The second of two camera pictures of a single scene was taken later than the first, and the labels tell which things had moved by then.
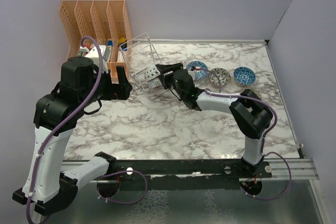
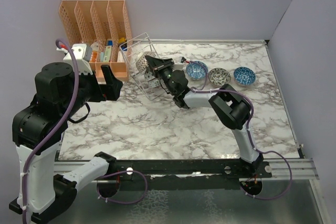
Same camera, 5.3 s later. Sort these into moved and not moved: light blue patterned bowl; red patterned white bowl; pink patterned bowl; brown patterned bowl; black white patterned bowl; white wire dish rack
Moved: pink patterned bowl; brown patterned bowl
Not moved: white wire dish rack; black white patterned bowl; red patterned white bowl; light blue patterned bowl
